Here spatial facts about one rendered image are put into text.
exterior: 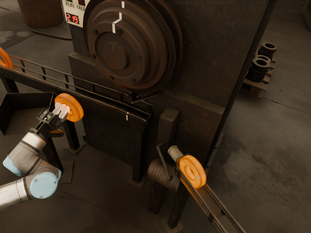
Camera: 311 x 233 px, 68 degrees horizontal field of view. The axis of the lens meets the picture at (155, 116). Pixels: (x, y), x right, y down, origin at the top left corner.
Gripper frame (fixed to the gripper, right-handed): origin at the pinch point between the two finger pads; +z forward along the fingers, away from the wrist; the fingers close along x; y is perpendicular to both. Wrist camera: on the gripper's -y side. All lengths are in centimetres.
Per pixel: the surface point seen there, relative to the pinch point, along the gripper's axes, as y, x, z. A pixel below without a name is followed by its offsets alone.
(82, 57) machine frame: -7.0, 19.4, 33.4
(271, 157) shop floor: -109, -120, 73
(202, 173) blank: -8, -71, 1
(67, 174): -80, 21, -24
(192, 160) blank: -7, -64, 4
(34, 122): -22.4, 27.5, -10.8
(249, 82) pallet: -118, -79, 155
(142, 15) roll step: 37, -28, 31
